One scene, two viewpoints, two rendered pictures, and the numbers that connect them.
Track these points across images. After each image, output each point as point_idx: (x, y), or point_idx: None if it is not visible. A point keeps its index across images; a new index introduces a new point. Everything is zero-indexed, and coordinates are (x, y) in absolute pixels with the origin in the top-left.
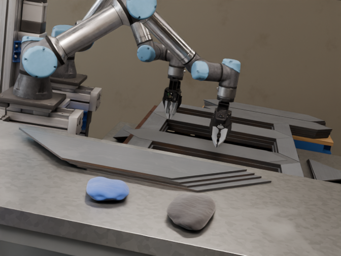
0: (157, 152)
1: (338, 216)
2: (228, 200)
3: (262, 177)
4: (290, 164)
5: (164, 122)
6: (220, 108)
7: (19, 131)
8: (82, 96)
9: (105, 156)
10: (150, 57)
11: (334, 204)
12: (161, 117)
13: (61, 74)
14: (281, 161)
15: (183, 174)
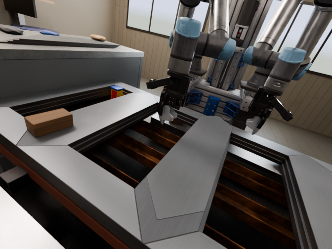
0: (82, 49)
1: None
2: (6, 35)
3: (10, 45)
4: (130, 205)
5: (270, 148)
6: (163, 78)
7: (124, 49)
8: (243, 98)
9: (76, 39)
10: (243, 56)
11: None
12: (291, 154)
13: (247, 82)
14: (147, 199)
15: (39, 35)
